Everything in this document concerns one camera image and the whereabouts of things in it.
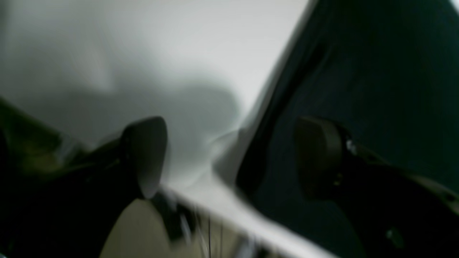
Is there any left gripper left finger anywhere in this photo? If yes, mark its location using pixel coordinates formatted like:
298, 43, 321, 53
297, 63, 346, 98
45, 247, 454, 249
1, 101, 168, 258

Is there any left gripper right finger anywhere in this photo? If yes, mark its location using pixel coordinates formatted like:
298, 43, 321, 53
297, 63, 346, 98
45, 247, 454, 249
294, 116, 459, 258

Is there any black T-shirt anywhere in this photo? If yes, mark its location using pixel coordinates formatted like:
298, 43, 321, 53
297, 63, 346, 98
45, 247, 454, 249
236, 0, 458, 258

